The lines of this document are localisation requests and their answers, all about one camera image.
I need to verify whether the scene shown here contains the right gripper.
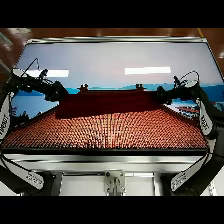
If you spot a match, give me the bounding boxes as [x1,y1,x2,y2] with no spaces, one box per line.
[155,85,174,102]

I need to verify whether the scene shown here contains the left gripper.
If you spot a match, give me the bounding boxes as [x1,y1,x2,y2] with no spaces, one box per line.
[44,81,70,103]

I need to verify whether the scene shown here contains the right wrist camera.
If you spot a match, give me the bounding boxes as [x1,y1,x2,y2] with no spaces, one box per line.
[172,75,182,89]

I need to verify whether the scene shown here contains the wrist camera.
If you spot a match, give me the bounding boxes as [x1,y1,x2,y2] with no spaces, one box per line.
[172,75,182,89]
[37,68,50,82]

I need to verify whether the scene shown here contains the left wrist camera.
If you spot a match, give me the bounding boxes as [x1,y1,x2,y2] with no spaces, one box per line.
[37,68,50,82]

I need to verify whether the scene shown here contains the black cable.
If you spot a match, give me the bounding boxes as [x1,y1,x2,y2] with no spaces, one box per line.
[179,70,201,85]
[19,57,41,78]

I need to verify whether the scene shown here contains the silver frame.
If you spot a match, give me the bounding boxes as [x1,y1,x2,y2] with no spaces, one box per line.
[0,35,224,197]

